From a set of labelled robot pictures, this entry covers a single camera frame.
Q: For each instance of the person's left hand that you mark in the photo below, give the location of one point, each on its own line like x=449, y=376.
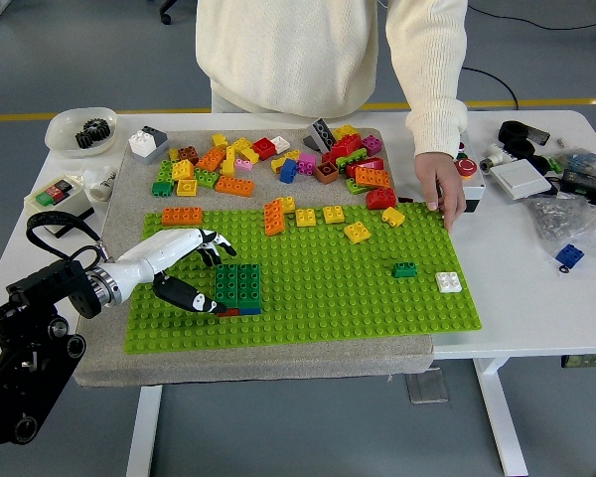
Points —
x=442, y=179

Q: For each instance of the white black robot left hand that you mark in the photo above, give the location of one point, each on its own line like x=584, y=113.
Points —
x=154, y=253

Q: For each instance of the dark green long toy brick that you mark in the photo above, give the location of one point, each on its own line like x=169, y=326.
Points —
x=250, y=285
x=227, y=284

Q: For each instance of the lime green studded baseplate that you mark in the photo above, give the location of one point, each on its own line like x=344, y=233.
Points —
x=328, y=298

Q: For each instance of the person's left forearm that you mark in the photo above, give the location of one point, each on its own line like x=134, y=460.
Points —
x=432, y=74

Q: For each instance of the orange long toy brick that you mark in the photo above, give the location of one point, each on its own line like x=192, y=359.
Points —
x=372, y=177
x=182, y=216
x=274, y=217
x=234, y=186

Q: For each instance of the small dark green toy brick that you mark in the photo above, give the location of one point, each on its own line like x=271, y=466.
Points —
x=162, y=188
x=404, y=270

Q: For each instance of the yellow square toy brick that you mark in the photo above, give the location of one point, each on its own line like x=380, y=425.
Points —
x=182, y=171
x=356, y=232
x=187, y=188
x=334, y=214
x=306, y=217

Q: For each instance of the red curved toy brick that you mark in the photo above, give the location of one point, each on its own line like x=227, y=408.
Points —
x=367, y=165

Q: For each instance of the magenta square toy brick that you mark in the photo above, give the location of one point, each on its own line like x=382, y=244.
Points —
x=306, y=164
x=372, y=144

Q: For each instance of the lime green toy brick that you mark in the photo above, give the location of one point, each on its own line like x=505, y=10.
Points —
x=352, y=158
x=165, y=171
x=353, y=186
x=206, y=178

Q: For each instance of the red square toy brick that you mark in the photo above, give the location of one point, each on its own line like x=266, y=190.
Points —
x=231, y=312
x=264, y=148

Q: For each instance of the small yellow toy brick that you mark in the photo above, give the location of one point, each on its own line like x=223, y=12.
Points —
x=174, y=154

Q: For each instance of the white square toy brick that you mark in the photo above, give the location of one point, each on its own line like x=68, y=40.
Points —
x=448, y=282

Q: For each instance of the blue square toy brick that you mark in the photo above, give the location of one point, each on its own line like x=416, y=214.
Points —
x=251, y=311

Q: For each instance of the pink small toy brick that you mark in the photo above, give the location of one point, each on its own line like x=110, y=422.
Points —
x=243, y=164

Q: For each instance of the grey sloped toy brick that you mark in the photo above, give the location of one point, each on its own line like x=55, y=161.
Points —
x=320, y=134

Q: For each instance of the white push-button control box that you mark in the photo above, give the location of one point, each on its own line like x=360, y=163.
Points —
x=476, y=191

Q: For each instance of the white pipe fitting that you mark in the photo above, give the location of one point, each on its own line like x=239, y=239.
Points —
x=494, y=156

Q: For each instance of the black tape roll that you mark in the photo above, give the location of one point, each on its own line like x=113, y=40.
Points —
x=514, y=151
x=535, y=168
x=506, y=134

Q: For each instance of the dark clear plastic case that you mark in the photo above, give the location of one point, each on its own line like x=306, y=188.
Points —
x=539, y=135

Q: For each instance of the white and grey block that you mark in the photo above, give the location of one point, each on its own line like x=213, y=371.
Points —
x=146, y=146

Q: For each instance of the small green plastic part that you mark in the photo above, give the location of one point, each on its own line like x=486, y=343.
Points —
x=554, y=164

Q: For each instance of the clear bag of screws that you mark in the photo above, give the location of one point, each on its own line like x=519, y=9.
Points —
x=566, y=218

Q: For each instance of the black gear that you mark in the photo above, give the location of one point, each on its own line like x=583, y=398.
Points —
x=84, y=140
x=99, y=128

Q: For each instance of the black power adapter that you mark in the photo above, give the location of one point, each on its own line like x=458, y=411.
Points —
x=583, y=182

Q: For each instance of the clear bag of parts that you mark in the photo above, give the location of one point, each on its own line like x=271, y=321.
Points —
x=586, y=160

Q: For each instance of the grey-brown felt mat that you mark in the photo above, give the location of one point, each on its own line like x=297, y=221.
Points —
x=253, y=363

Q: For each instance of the white plastic tray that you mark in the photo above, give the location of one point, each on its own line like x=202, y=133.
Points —
x=62, y=129

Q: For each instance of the white table leg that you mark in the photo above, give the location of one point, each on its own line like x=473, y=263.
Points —
x=144, y=432
x=501, y=422

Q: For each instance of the person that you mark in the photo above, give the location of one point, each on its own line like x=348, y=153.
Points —
x=283, y=49

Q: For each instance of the grey floor plate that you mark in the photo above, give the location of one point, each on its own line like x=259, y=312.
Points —
x=427, y=386

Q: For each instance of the table height control panel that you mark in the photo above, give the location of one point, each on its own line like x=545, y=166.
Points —
x=588, y=360

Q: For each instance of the black office chair base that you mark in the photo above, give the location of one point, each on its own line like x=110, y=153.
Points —
x=165, y=19

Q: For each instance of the white wall switch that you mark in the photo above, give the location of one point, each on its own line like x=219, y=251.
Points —
x=520, y=180

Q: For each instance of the white switch box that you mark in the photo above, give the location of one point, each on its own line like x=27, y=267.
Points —
x=59, y=199

